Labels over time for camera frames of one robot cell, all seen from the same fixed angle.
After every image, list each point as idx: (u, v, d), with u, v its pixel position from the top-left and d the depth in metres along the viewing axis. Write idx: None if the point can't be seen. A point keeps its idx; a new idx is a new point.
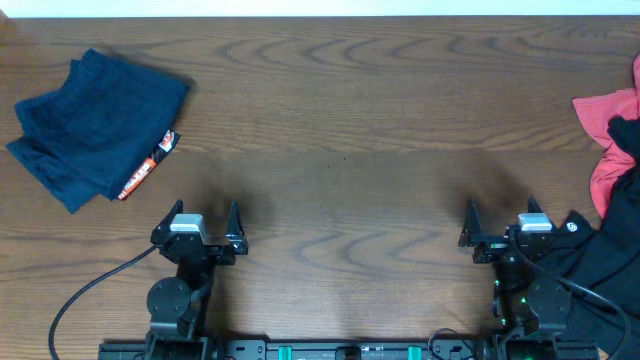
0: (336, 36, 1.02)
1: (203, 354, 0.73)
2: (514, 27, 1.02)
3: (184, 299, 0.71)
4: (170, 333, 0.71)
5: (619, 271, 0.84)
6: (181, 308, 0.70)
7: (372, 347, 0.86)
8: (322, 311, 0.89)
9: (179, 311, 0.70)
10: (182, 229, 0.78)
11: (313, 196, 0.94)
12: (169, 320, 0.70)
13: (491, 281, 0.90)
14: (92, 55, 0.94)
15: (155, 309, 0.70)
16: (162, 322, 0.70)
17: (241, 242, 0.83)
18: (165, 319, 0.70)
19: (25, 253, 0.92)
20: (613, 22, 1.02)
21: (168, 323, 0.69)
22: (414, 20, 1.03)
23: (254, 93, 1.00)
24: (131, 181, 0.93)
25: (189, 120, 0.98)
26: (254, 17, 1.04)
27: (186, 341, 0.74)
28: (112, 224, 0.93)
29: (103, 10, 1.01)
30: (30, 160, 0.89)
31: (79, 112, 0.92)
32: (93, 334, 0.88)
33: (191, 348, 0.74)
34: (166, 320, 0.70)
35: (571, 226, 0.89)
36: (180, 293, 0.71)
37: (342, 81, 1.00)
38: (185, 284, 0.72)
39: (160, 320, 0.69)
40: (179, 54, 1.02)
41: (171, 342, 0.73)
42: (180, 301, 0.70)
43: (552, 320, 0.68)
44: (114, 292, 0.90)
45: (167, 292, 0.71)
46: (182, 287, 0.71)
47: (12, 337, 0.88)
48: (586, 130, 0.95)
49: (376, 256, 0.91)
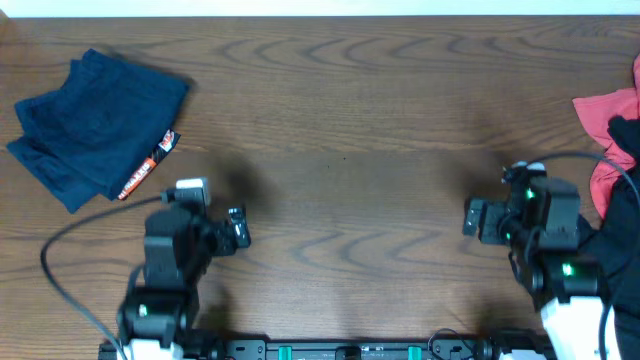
0: (336, 35, 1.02)
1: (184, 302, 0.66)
2: (515, 27, 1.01)
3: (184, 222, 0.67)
4: (158, 257, 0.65)
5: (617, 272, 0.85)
6: (179, 230, 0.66)
7: (372, 347, 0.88)
8: (322, 311, 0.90)
9: (177, 230, 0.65)
10: (186, 187, 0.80)
11: (313, 197, 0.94)
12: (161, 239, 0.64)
13: (491, 281, 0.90)
14: (92, 55, 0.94)
15: (150, 227, 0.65)
16: (155, 237, 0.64)
17: (243, 225, 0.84)
18: (160, 234, 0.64)
19: (24, 254, 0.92)
20: (615, 22, 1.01)
21: (162, 239, 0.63)
22: (415, 19, 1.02)
23: (254, 92, 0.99)
24: (131, 181, 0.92)
25: (189, 120, 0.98)
26: (253, 16, 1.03)
27: (172, 287, 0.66)
28: (112, 224, 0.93)
29: (102, 9, 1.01)
30: (30, 160, 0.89)
31: (78, 113, 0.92)
32: (94, 334, 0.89)
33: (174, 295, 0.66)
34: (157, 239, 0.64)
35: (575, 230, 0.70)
36: (179, 216, 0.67)
37: (342, 81, 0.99)
38: (188, 212, 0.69)
39: (153, 235, 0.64)
40: (179, 54, 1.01)
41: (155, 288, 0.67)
42: (179, 223, 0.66)
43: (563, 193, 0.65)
44: (114, 292, 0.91)
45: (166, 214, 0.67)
46: (184, 213, 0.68)
47: (15, 336, 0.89)
48: (587, 130, 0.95)
49: (376, 256, 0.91)
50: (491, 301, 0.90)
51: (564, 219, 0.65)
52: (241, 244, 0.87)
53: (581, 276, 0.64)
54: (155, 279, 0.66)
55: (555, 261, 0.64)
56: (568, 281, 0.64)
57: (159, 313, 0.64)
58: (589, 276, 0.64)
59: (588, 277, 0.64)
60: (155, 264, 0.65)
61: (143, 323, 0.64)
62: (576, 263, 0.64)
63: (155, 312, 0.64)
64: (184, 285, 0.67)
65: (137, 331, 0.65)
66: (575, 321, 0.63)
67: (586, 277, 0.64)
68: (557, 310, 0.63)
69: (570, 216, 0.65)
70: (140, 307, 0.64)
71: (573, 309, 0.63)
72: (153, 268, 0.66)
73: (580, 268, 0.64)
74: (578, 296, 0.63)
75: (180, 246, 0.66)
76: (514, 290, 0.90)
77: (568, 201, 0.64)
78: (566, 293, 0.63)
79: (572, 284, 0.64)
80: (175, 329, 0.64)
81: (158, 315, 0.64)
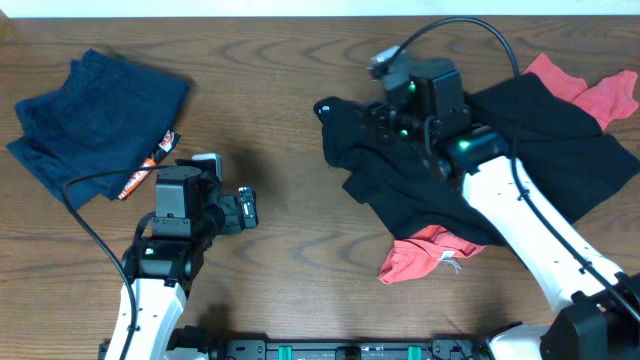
0: (336, 36, 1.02)
1: (188, 248, 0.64)
2: (514, 27, 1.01)
3: (195, 176, 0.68)
4: (170, 203, 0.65)
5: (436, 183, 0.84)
6: (191, 180, 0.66)
7: (372, 347, 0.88)
8: (322, 311, 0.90)
9: (189, 178, 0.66)
10: (203, 157, 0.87)
11: (313, 196, 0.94)
12: (173, 184, 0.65)
13: (491, 281, 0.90)
14: (91, 55, 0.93)
15: (162, 174, 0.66)
16: (167, 184, 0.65)
17: (253, 203, 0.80)
18: (172, 180, 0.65)
19: (24, 254, 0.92)
20: (615, 23, 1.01)
21: (175, 183, 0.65)
22: (414, 19, 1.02)
23: (254, 93, 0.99)
24: (132, 181, 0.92)
25: (190, 121, 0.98)
26: (253, 17, 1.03)
27: (180, 235, 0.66)
28: (113, 224, 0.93)
29: (103, 10, 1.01)
30: (30, 160, 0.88)
31: (79, 113, 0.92)
32: (93, 334, 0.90)
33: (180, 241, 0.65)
34: (170, 184, 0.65)
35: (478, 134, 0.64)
36: (190, 170, 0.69)
37: (342, 81, 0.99)
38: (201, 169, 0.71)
39: (166, 181, 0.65)
40: (180, 54, 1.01)
41: (163, 236, 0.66)
42: (192, 174, 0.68)
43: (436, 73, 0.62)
44: (114, 292, 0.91)
45: (180, 169, 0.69)
46: (197, 168, 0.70)
47: (13, 337, 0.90)
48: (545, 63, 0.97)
49: (376, 255, 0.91)
50: (490, 301, 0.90)
51: (453, 99, 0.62)
52: (249, 225, 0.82)
53: (468, 133, 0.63)
54: (164, 226, 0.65)
55: (431, 117, 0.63)
56: (467, 154, 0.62)
57: (164, 253, 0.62)
58: (474, 132, 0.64)
59: (467, 139, 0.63)
60: (165, 210, 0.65)
61: (149, 263, 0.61)
62: (466, 137, 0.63)
63: (162, 253, 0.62)
64: (193, 234, 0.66)
65: (142, 271, 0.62)
66: (489, 182, 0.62)
67: (468, 140, 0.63)
68: (469, 181, 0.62)
69: (455, 92, 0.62)
70: (147, 248, 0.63)
71: (480, 173, 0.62)
72: (164, 215, 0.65)
73: (462, 130, 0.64)
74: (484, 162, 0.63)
75: (190, 195, 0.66)
76: (513, 290, 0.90)
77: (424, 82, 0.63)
78: (440, 156, 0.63)
79: (450, 151, 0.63)
80: (182, 271, 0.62)
81: (166, 256, 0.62)
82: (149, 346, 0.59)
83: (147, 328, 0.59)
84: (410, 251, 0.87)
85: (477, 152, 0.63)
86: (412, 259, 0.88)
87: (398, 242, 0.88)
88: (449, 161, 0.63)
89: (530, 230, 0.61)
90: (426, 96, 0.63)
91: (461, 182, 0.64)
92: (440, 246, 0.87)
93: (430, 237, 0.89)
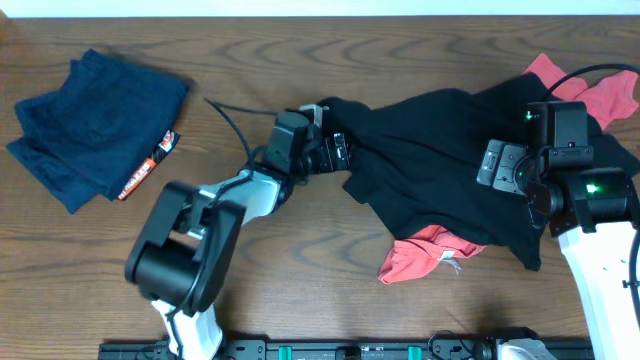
0: (336, 36, 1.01)
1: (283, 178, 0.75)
2: (515, 27, 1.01)
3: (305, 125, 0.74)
4: (278, 143, 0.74)
5: (440, 181, 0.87)
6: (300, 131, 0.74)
7: (372, 347, 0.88)
8: (322, 311, 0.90)
9: (299, 128, 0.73)
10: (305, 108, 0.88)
11: (313, 196, 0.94)
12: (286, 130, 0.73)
13: (491, 281, 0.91)
14: (92, 55, 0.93)
15: (280, 116, 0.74)
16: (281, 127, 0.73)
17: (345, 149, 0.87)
18: (285, 125, 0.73)
19: (24, 254, 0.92)
20: (615, 23, 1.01)
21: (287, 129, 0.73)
22: (414, 19, 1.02)
23: (254, 92, 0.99)
24: (131, 181, 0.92)
25: (189, 120, 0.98)
26: (253, 17, 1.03)
27: (280, 168, 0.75)
28: (112, 224, 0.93)
29: (103, 10, 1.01)
30: (29, 160, 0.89)
31: (79, 113, 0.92)
32: (93, 334, 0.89)
33: (280, 174, 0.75)
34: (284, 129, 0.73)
35: (590, 188, 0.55)
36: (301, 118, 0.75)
37: (342, 81, 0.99)
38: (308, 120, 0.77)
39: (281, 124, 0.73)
40: (180, 54, 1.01)
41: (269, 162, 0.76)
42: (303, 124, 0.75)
43: (570, 106, 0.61)
44: (114, 292, 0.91)
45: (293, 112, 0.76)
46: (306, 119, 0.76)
47: (12, 337, 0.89)
48: (542, 59, 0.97)
49: (375, 255, 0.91)
50: (490, 301, 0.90)
51: (574, 132, 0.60)
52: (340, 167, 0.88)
53: (594, 172, 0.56)
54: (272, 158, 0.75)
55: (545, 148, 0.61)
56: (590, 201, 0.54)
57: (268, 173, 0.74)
58: (603, 172, 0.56)
59: (594, 181, 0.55)
60: (274, 147, 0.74)
61: (260, 172, 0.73)
62: (595, 178, 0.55)
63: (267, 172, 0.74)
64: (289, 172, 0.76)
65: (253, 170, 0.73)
66: (597, 246, 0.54)
67: (595, 182, 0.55)
68: (578, 233, 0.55)
69: (578, 124, 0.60)
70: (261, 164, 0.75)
71: (597, 233, 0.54)
72: (272, 150, 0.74)
73: (580, 166, 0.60)
74: (603, 222, 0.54)
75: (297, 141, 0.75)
76: (513, 290, 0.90)
77: (546, 110, 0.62)
78: (556, 189, 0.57)
79: (570, 188, 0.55)
80: (276, 197, 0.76)
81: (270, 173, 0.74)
82: (254, 196, 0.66)
83: (256, 186, 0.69)
84: (410, 252, 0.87)
85: (601, 202, 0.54)
86: (411, 259, 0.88)
87: (398, 242, 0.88)
88: (566, 196, 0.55)
89: (621, 311, 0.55)
90: (546, 128, 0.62)
91: (568, 229, 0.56)
92: (440, 246, 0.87)
93: (429, 237, 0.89)
